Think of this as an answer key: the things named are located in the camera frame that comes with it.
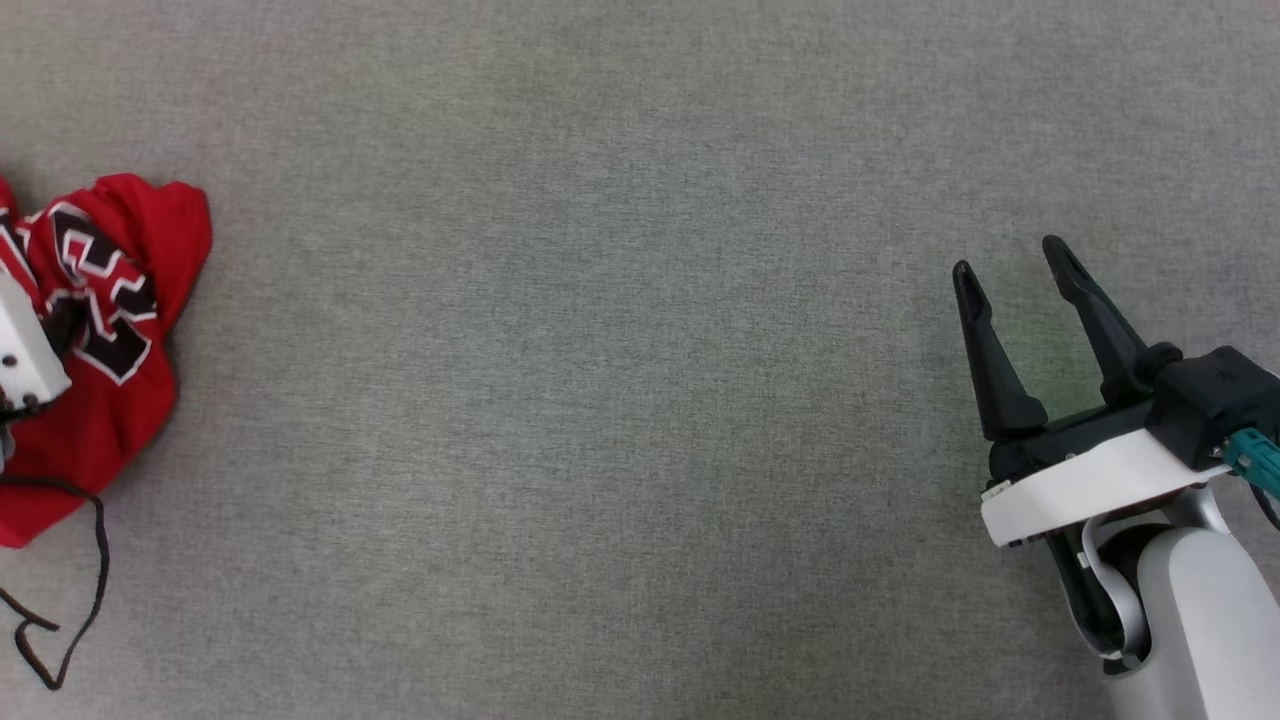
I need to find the red basketball jersey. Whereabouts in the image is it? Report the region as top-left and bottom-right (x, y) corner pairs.
(0, 173), (214, 549)

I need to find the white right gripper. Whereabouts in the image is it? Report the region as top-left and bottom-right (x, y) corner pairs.
(952, 235), (1238, 549)

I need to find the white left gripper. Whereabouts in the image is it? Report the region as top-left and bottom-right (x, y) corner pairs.
(0, 265), (73, 421)

